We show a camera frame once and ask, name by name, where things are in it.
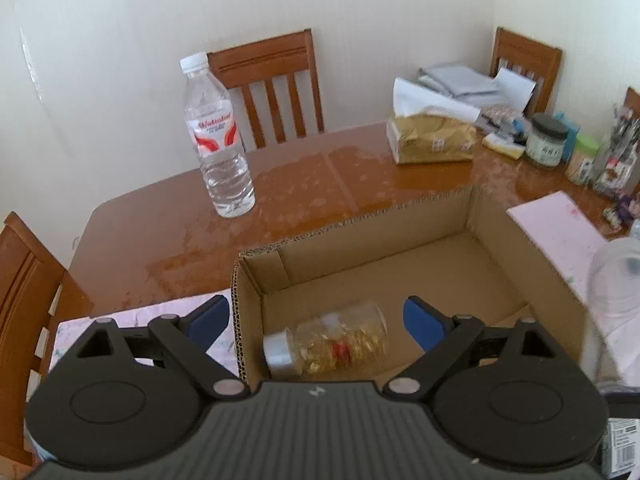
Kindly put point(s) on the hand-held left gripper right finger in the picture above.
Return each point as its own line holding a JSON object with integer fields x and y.
{"x": 422, "y": 324}

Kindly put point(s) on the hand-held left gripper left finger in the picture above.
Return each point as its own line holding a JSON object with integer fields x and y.
{"x": 207, "y": 319}

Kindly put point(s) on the cardboard box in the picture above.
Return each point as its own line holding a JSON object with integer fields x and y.
{"x": 380, "y": 260}

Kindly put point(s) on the gold-filled jar with silver lid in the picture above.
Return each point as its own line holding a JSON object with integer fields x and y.
{"x": 340, "y": 337}

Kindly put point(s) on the clear plastic jar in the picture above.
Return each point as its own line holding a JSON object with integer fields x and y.
{"x": 617, "y": 275}

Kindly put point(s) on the clear water bottle red label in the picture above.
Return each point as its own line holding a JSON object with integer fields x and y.
{"x": 220, "y": 160}

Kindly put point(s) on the pink floral cloth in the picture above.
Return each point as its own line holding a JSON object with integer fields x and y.
{"x": 555, "y": 225}

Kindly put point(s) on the gold tissue pack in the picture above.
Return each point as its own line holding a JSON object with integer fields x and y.
{"x": 432, "y": 140}

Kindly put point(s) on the wooden slat-back chair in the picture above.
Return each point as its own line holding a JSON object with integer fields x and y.
{"x": 634, "y": 105}
{"x": 535, "y": 57}
{"x": 25, "y": 280}
{"x": 280, "y": 80}

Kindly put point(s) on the yellow flat pack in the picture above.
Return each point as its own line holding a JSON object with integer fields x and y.
{"x": 502, "y": 146}

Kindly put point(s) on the glass jar with black lid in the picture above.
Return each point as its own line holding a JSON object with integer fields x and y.
{"x": 546, "y": 142}

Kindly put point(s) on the pill blister pack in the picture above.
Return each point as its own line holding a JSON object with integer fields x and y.
{"x": 497, "y": 117}

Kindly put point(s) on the small dark trinket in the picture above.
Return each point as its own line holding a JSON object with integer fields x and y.
{"x": 617, "y": 215}

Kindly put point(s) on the small jar with green lid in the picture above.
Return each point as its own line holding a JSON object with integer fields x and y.
{"x": 582, "y": 160}

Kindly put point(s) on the blue box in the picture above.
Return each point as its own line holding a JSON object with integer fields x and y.
{"x": 567, "y": 125}

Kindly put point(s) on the stack of grey papers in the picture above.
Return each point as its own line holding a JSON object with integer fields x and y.
{"x": 460, "y": 80}

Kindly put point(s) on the white paper sheet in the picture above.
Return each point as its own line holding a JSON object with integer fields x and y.
{"x": 515, "y": 87}

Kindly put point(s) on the clear holder with pens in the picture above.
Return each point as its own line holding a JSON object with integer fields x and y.
{"x": 617, "y": 160}

